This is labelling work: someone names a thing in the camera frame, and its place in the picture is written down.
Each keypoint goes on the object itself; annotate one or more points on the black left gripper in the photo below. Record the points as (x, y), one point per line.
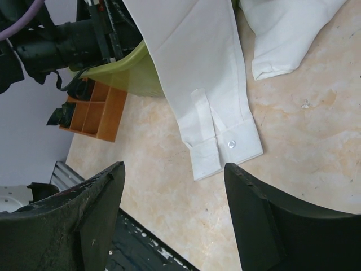
(103, 30)

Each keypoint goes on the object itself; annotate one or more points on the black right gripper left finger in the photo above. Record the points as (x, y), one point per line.
(70, 230)

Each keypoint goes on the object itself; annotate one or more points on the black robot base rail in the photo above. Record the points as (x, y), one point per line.
(125, 244)

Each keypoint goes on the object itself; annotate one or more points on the orange compartment tray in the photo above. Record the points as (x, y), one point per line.
(99, 117)

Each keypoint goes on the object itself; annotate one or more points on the cream white garment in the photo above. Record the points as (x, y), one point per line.
(196, 50)

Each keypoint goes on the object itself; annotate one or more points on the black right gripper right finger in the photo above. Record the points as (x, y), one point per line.
(277, 231)

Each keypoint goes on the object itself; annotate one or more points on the green plastic basket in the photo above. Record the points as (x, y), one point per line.
(135, 74)

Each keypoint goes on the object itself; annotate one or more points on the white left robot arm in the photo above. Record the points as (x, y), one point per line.
(16, 16)

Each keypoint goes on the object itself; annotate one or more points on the black rolled belt front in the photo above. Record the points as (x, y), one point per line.
(62, 116)

